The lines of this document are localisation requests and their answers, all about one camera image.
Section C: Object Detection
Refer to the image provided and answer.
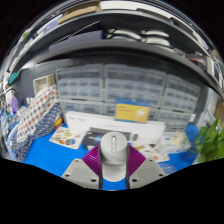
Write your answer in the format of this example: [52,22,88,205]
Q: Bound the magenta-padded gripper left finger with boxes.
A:
[61,144,103,190]

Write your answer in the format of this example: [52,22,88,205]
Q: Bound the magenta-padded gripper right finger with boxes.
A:
[125,144,167,190]

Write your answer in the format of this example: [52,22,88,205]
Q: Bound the white computer mouse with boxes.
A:
[98,131,129,183]

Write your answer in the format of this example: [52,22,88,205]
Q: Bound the food sticker sheet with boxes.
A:
[49,126,85,150]

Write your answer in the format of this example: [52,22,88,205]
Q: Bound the clear box of gloves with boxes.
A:
[159,130,193,155]

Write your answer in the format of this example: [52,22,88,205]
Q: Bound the long white keyboard box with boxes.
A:
[64,110,167,146]

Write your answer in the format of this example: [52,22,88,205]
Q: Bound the yellow object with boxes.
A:
[54,116,64,128]

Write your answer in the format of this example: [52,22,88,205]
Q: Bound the navy polka dot cloth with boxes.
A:
[11,101,63,163]

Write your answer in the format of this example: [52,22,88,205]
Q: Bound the yellow and blue box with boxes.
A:
[114,98,152,124]

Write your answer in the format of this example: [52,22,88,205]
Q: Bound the green potted plant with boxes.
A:
[194,118,224,164]

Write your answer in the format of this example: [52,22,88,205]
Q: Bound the red blue checked cloth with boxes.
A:
[16,84,60,143]

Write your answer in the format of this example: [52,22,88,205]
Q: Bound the large grey drawer cabinet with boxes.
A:
[55,64,105,101]
[163,73,202,113]
[103,64,167,105]

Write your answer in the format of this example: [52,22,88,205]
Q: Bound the purple toy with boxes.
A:
[9,96,20,114]

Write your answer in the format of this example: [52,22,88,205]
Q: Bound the brown cardboard piece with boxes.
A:
[214,99,224,121]

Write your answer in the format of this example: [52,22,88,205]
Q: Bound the white wicker basket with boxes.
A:
[32,73,56,97]

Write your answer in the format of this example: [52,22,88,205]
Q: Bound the teal wall bin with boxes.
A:
[8,71,20,85]

